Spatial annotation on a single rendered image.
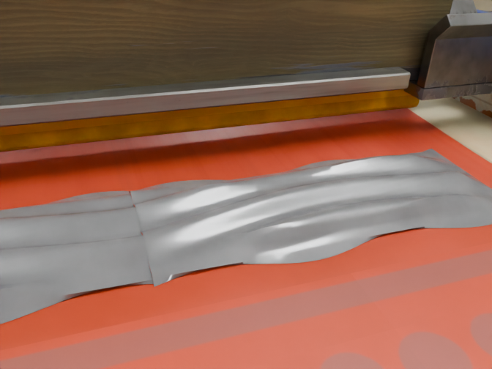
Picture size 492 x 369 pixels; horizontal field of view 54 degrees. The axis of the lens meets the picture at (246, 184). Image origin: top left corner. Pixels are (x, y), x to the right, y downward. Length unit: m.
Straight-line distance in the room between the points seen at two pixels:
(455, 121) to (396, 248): 0.16
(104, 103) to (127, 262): 0.09
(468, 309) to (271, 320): 0.07
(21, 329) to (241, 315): 0.07
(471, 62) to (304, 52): 0.11
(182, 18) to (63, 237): 0.12
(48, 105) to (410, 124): 0.22
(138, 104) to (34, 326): 0.12
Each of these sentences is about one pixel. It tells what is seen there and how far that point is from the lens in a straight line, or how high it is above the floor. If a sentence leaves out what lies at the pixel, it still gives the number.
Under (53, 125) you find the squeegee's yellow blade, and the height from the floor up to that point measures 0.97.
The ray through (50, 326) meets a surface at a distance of 0.18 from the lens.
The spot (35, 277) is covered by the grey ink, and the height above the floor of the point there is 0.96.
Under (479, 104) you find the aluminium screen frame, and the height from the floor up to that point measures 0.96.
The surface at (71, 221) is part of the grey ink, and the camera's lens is 0.21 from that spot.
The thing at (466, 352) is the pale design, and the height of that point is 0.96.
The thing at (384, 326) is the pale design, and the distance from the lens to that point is 0.18.
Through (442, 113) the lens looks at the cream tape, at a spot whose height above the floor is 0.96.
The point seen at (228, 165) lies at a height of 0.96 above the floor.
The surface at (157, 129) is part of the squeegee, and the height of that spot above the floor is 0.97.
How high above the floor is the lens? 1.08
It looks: 30 degrees down
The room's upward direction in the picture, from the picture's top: 2 degrees clockwise
